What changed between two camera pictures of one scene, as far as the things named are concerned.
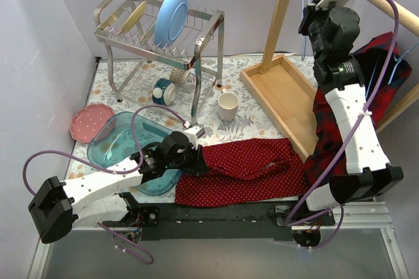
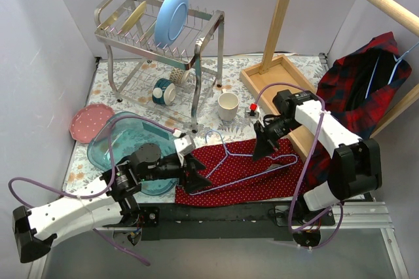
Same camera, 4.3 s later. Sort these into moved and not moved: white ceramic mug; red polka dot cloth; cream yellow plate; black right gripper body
Moved: black right gripper body
Not moved: white ceramic mug; cream yellow plate; red polka dot cloth
